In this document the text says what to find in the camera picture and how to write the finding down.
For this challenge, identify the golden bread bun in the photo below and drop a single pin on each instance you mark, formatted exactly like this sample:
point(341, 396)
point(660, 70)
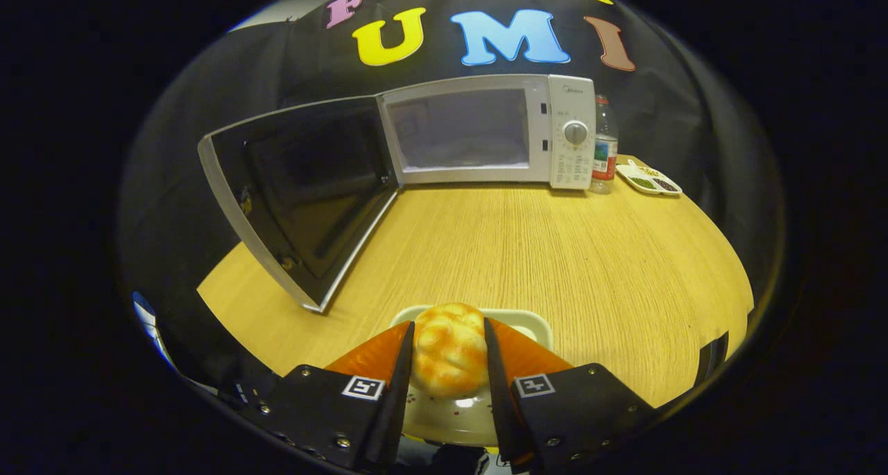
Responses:
point(451, 350)

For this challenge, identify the white divided bean dish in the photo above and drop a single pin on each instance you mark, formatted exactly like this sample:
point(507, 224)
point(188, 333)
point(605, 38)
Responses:
point(649, 182)

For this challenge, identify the clear plastic water bottle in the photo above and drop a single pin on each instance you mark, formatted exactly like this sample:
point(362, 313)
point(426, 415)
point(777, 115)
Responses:
point(605, 156)

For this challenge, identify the white microwave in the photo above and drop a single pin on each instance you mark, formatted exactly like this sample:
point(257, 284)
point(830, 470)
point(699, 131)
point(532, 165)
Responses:
point(562, 100)

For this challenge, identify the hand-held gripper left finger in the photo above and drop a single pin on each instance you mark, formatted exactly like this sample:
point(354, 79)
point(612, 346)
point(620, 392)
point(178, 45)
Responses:
point(395, 406)

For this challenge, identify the cream speckled plate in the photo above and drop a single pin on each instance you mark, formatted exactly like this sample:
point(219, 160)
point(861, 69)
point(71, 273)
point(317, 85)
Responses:
point(458, 423)

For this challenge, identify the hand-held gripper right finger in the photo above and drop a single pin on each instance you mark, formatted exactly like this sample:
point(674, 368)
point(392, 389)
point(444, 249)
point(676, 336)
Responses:
point(501, 406)

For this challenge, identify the blue and white object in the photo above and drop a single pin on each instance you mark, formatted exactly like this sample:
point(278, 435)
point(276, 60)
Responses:
point(149, 319)

